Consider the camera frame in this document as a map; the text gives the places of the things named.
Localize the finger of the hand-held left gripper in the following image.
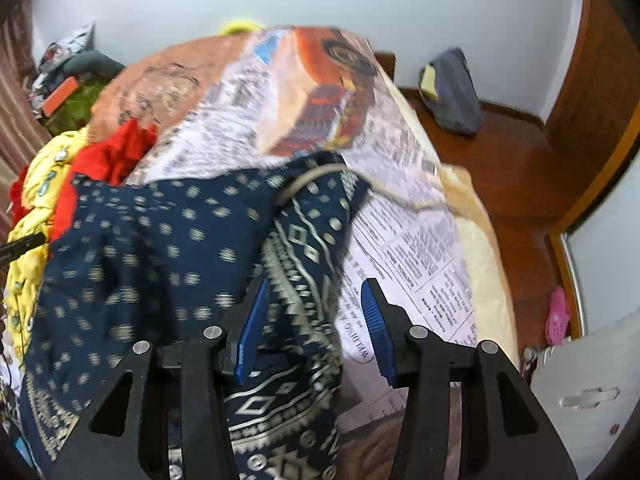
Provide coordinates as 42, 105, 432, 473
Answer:
0, 232, 47, 265

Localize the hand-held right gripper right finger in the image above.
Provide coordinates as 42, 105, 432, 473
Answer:
360, 277, 578, 480

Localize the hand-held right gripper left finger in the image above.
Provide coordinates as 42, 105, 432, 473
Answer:
50, 275, 273, 480

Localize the navy patterned hoodie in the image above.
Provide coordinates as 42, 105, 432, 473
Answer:
17, 152, 446, 480

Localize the pile of mixed clothes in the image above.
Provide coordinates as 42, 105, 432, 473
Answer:
32, 22, 97, 106

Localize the yellow cartoon print pajamas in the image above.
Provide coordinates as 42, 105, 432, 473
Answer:
2, 130, 96, 361

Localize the red fluffy garment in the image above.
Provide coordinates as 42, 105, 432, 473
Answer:
10, 165, 34, 222

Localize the cream bed mattress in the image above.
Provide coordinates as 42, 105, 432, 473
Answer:
400, 87, 521, 357

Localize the brown striped curtain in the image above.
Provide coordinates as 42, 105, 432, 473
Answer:
0, 5, 52, 182

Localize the orange box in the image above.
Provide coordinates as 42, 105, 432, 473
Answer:
41, 76, 81, 117

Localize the pink clog shoe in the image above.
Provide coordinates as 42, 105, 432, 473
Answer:
545, 287, 571, 346

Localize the grey pillow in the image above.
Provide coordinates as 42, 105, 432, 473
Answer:
65, 51, 126, 79

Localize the printed bed blanket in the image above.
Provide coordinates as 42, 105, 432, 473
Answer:
87, 25, 478, 480

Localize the white plastic stool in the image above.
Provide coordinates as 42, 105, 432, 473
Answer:
522, 305, 640, 480

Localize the white heart-sticker wardrobe door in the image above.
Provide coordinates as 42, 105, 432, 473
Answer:
545, 130, 640, 347

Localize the dark blue bag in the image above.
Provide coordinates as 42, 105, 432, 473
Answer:
419, 47, 484, 137

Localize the yellow chair back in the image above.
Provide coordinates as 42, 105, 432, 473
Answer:
220, 19, 264, 36

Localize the brown wooden door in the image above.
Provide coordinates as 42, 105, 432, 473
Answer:
542, 0, 640, 133

